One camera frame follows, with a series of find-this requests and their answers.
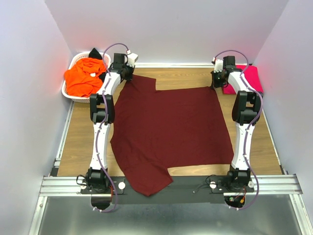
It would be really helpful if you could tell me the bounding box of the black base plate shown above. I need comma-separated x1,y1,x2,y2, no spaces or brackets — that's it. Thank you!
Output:
78,175,254,206

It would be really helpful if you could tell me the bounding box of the black t shirt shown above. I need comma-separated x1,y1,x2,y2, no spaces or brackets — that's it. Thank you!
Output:
88,48,107,82

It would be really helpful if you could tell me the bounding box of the folded pink t shirt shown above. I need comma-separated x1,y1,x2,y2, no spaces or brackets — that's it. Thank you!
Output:
222,65,264,94

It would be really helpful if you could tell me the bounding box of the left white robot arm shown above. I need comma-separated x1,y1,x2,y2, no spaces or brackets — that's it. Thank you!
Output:
83,50,138,194

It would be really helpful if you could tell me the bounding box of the orange t shirt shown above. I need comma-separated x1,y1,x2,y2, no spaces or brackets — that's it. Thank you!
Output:
64,57,106,97

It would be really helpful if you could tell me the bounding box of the maroon t shirt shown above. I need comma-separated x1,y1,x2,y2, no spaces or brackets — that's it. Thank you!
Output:
111,75,234,196

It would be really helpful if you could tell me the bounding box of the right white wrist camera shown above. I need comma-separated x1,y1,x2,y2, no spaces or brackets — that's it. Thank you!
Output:
214,59,223,72

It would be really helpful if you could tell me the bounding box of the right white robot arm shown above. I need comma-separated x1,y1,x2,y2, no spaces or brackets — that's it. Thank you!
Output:
211,56,263,192

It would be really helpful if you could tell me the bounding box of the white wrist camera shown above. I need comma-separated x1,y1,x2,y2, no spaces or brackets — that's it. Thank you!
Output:
126,53,138,67
214,59,223,72

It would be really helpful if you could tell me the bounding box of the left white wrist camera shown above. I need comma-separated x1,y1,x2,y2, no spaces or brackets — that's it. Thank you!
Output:
126,53,138,67

